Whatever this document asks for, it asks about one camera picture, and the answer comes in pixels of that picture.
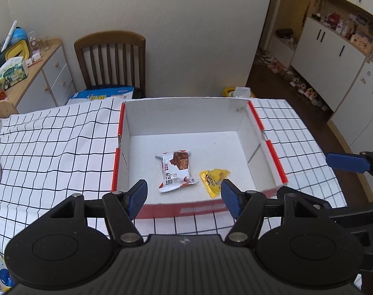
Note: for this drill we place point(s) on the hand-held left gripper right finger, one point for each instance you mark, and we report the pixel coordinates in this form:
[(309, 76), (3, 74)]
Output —
[(231, 198)]

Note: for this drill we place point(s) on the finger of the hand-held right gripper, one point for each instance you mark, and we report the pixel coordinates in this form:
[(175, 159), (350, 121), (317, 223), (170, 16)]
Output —
[(347, 162), (355, 212)]

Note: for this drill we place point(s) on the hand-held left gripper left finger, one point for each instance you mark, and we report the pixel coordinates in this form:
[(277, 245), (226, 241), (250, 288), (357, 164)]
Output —
[(137, 198)]

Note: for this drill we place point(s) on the red cardboard box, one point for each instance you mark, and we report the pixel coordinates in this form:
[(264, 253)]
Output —
[(186, 147)]

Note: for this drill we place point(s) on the yellow snack packet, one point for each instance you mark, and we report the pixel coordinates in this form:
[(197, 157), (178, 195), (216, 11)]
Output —
[(213, 180)]

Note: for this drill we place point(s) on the brown white snack packet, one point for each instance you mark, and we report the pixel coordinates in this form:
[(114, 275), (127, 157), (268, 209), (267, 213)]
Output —
[(175, 170)]

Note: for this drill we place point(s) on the white stickered cabinet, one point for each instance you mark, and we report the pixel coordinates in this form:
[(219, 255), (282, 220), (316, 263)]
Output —
[(361, 98)]

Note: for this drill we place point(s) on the checkered white tablecloth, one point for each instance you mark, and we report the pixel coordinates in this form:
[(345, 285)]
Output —
[(51, 159)]

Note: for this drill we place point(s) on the row of shoes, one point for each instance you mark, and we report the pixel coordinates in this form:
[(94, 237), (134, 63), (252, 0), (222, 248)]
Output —
[(297, 81)]

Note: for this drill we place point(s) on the yellow trash bin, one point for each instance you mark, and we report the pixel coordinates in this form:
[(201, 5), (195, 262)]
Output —
[(232, 92)]

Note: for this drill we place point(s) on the blue white tissue pack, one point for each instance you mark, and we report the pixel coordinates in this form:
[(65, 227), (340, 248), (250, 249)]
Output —
[(100, 93)]

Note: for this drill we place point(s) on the brown wooden chair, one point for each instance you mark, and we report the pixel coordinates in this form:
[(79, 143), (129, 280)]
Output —
[(109, 64)]

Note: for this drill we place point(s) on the wooden sideboard with white drawers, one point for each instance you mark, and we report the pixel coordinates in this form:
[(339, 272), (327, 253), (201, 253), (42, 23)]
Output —
[(48, 73)]

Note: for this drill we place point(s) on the green tissue box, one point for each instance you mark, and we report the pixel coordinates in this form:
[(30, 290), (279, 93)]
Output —
[(12, 72)]

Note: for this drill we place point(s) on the yellow black container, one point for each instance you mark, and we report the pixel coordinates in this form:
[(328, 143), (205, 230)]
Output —
[(18, 50)]

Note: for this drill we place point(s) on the blue round container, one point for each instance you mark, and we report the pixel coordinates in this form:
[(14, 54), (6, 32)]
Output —
[(20, 34)]

